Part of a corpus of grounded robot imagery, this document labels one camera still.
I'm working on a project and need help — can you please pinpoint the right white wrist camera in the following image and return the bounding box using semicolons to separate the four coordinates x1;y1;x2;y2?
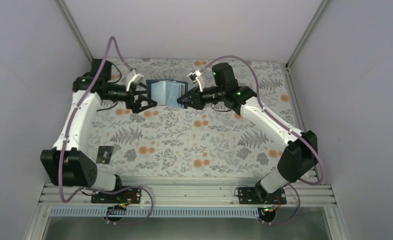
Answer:
187;70;205;92

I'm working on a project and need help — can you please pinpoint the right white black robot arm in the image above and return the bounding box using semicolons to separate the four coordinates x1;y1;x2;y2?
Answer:
177;62;320;197

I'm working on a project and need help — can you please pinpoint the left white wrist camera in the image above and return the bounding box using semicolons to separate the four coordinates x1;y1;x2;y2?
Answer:
125;68;144;92

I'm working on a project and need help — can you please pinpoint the aluminium rail frame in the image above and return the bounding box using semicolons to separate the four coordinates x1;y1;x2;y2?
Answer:
39;177;337;208

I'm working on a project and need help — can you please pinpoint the slotted cable duct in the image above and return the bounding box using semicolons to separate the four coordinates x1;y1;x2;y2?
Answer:
49;206;259;219

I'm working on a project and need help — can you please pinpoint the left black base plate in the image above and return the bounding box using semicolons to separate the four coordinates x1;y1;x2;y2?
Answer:
91;187;142;205

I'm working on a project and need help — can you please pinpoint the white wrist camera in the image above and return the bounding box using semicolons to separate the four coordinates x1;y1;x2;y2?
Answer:
187;70;205;92
125;68;144;92

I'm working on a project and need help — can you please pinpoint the blue leather card holder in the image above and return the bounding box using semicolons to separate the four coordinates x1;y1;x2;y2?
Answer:
146;79;188;109

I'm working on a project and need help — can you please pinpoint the black credit card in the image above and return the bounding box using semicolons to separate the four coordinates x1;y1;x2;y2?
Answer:
95;145;114;164

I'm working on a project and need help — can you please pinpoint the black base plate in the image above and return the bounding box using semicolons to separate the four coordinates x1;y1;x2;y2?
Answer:
91;187;142;205
234;185;287;205

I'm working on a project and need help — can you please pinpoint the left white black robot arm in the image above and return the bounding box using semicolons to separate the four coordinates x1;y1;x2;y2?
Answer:
40;58;157;191

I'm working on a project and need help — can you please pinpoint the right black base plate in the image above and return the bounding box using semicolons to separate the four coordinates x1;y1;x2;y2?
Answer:
234;185;287;205

